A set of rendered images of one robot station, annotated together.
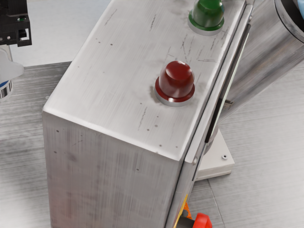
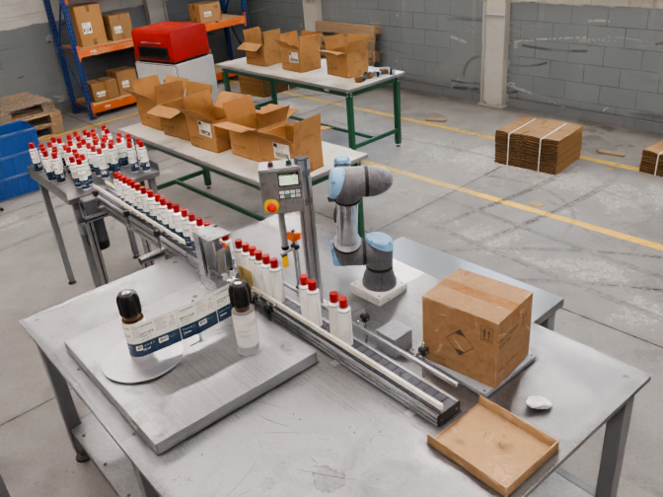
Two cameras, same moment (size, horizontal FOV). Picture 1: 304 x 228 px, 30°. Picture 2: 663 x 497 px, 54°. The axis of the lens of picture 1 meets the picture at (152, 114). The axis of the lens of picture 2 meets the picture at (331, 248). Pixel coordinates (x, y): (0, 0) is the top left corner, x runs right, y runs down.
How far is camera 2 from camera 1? 246 cm
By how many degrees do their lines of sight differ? 59
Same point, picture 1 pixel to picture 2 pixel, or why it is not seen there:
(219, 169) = (374, 299)
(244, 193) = (373, 312)
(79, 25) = (413, 252)
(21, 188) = (328, 271)
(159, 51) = (277, 164)
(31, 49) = not seen: hidden behind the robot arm
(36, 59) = not seen: hidden behind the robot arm
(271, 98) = not seen: hidden behind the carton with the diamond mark
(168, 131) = (262, 169)
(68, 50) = (398, 255)
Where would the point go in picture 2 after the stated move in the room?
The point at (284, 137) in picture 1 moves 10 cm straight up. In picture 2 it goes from (413, 313) to (412, 293)
